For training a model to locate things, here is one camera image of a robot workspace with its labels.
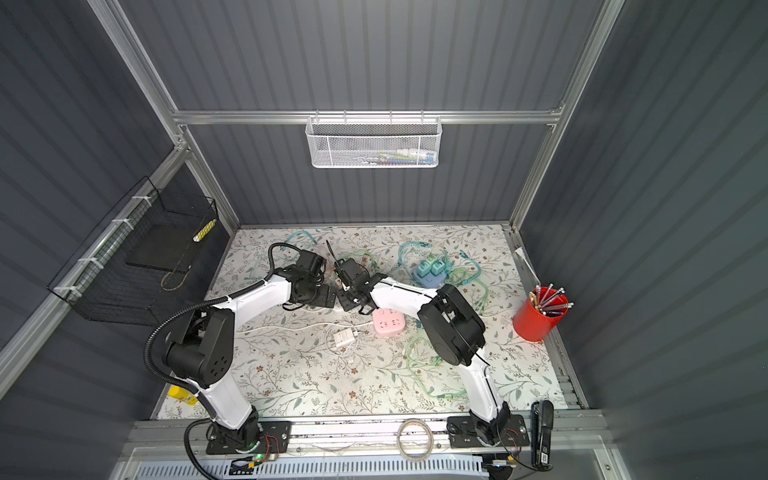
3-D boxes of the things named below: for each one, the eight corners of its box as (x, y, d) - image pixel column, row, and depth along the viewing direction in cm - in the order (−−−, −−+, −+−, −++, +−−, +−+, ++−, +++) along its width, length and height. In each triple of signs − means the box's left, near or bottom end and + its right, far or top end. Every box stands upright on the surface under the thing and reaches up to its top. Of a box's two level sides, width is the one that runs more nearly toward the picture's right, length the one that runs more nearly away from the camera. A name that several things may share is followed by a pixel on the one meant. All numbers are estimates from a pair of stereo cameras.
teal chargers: (426, 287, 104) (428, 274, 97) (416, 277, 106) (417, 264, 100) (441, 276, 106) (443, 263, 100) (430, 267, 109) (432, 253, 103)
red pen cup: (515, 341, 92) (535, 316, 79) (507, 312, 98) (524, 285, 85) (551, 341, 92) (577, 316, 79) (541, 312, 98) (564, 284, 85)
